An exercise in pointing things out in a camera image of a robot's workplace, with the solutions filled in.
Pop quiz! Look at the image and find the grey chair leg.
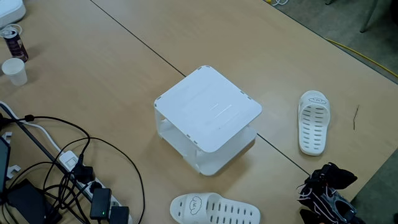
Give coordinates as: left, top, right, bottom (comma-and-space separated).
359, 0, 380, 34

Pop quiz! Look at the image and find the white slipper cloud print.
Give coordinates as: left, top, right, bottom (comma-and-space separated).
297, 90, 331, 157

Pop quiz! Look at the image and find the dark laptop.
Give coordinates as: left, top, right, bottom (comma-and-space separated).
0, 136, 12, 194

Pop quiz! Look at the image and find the black cable ferrite bead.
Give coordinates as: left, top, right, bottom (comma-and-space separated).
0, 114, 91, 162

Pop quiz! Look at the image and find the white power strip cable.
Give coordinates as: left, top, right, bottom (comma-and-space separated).
0, 101, 62, 153

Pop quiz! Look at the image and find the black power brick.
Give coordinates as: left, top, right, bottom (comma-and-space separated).
6, 179, 63, 224

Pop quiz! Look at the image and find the white slipper poodle print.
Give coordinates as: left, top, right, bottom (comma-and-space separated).
169, 192, 261, 224

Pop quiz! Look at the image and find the purple drink can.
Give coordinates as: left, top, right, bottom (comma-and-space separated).
2, 27, 29, 63

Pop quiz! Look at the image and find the black wall plug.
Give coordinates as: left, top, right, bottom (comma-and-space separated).
73, 154, 96, 184

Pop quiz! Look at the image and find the black plug-in adapter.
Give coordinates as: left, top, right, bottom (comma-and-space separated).
109, 205, 130, 224

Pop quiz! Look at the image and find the white two-tier shoe rack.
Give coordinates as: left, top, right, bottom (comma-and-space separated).
154, 65, 263, 177

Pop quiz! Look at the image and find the yellow cable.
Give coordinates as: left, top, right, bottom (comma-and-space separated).
325, 37, 398, 78

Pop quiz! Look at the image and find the black looping cable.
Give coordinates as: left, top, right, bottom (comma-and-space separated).
43, 136, 146, 224

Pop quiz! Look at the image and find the white flat box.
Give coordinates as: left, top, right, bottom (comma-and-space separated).
0, 0, 27, 29

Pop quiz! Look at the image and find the black adapter green light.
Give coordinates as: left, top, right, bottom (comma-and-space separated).
89, 187, 112, 221

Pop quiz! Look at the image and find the white power strip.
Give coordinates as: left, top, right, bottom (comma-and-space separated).
58, 150, 134, 224

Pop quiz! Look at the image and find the black tangled cable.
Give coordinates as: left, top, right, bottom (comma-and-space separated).
42, 161, 94, 224

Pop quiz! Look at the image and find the white paper cup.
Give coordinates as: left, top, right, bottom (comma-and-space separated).
1, 57, 29, 87

